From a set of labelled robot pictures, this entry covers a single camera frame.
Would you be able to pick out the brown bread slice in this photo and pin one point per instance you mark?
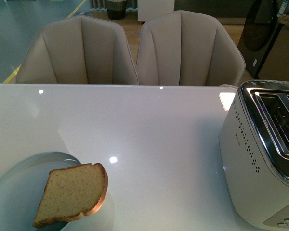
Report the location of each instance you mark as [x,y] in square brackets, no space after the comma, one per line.
[71,193]

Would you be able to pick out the light blue round plate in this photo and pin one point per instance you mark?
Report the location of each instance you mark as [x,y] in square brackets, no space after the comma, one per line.
[22,187]

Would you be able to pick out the beige chair on right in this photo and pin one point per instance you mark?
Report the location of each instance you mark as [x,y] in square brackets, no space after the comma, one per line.
[188,49]

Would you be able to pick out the beige chair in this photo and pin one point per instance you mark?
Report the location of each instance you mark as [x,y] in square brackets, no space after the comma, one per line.
[188,49]
[79,50]

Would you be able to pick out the beige chair on left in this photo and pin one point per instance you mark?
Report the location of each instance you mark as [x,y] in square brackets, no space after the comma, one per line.
[79,50]

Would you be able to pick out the white pillar cabinet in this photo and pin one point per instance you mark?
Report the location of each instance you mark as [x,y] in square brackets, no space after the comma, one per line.
[150,9]

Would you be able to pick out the white chrome two-slot toaster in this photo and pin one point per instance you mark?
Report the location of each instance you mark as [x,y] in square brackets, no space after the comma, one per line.
[254,146]

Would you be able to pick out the dark front-load washing machine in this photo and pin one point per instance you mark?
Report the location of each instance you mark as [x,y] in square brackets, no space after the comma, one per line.
[260,31]

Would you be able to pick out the woven basket with handles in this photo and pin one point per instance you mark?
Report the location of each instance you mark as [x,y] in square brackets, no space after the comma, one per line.
[116,9]

